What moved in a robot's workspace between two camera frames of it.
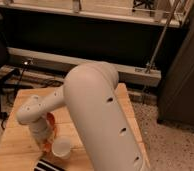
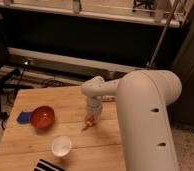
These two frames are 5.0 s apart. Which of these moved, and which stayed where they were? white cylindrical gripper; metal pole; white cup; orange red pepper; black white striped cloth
Moved: white cylindrical gripper; orange red pepper
Stayed: white cup; black white striped cloth; metal pole
